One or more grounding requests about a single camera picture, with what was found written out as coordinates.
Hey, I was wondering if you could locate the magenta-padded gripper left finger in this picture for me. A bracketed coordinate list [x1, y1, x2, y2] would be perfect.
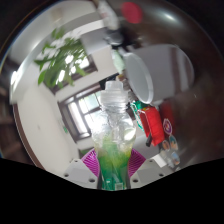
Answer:
[63, 148, 101, 190]

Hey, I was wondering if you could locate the dark framed window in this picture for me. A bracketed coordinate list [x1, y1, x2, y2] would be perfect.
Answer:
[49, 54, 98, 95]

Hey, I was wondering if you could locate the small grey sphere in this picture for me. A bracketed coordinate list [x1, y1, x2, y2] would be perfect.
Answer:
[104, 29, 125, 47]

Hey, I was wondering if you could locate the round magenta sticker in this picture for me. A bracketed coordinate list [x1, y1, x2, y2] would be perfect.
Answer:
[162, 118, 174, 136]

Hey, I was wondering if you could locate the colourful sticker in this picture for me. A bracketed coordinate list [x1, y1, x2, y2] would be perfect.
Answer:
[161, 139, 171, 152]
[168, 134, 180, 151]

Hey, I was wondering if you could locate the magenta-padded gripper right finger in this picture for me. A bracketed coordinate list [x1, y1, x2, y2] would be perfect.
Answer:
[127, 148, 166, 190]

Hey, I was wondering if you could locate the printed paper leaflet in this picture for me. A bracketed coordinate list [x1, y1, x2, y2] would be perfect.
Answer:
[97, 0, 120, 30]

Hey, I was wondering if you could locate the dark wooden glazed door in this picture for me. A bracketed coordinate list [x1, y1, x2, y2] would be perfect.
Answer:
[57, 84, 105, 143]

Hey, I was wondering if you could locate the clear bottle with green drink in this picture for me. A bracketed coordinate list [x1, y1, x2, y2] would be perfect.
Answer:
[90, 80, 138, 191]

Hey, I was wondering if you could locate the potted plant in white pot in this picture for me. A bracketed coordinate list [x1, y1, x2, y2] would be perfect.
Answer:
[33, 27, 113, 90]

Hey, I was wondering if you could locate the green notebook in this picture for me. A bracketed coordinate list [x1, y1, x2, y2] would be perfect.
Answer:
[111, 49, 126, 75]

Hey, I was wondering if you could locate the green flat box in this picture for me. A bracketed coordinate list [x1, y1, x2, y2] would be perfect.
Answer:
[130, 101, 146, 133]

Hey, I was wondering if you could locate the red plastic basket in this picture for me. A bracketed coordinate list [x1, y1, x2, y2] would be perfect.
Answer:
[137, 105, 166, 148]

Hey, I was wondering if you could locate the flat round red coaster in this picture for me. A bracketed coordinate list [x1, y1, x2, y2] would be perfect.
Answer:
[120, 1, 145, 25]

